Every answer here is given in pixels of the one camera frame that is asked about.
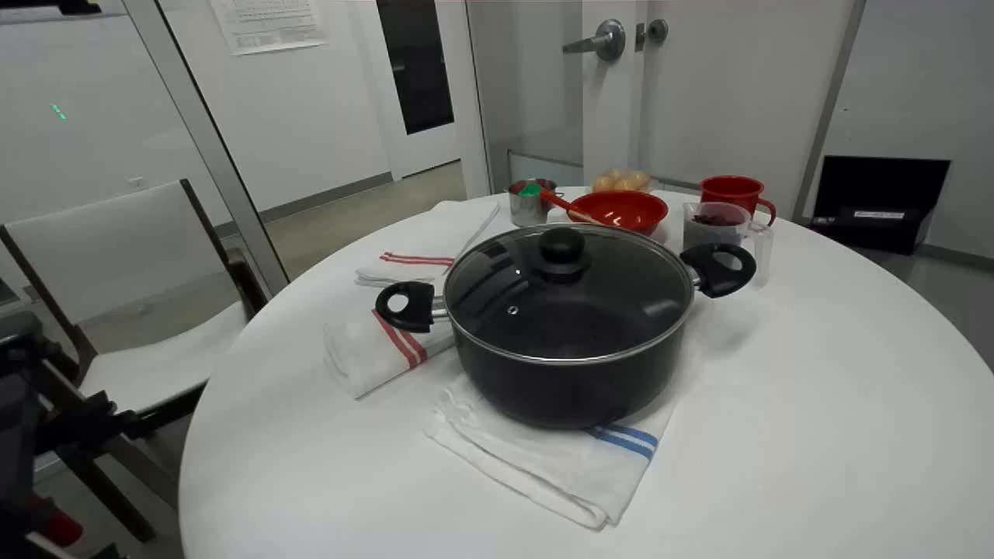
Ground glass lid with black knob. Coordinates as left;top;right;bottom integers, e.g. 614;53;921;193
442;223;698;365

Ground black cooking pot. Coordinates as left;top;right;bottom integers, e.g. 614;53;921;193
372;240;757;433

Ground small metal cup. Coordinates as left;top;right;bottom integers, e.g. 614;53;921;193
507;178;562;231

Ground red plastic bowl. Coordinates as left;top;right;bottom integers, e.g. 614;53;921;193
538;187;673;240

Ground yellow bread pieces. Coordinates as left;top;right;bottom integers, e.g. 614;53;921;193
590;166;656;198

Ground white towel with blue stripes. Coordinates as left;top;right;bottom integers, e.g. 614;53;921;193
426;376;681;535

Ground clear glass cup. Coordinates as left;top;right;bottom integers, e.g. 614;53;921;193
681;198;775;288

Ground dark door window pane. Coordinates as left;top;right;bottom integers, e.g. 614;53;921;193
372;0;457;137

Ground red mug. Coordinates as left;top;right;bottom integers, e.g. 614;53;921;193
698;173;778;234

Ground white door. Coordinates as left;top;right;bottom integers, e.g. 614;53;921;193
577;0;866;223

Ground silver deadbolt lock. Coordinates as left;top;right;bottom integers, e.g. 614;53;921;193
634;14;671;53

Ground white paper sheet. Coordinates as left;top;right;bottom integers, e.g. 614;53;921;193
207;0;327;57

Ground black flat box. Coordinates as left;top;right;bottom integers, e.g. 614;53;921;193
806;151;953;258

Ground silver door lever handle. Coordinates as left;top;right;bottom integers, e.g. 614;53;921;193
560;14;627;64

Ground grey metal partition post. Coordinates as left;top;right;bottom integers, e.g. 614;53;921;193
120;0;293;301

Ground white chair with black frame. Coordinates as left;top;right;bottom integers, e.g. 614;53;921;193
0;178;273;420

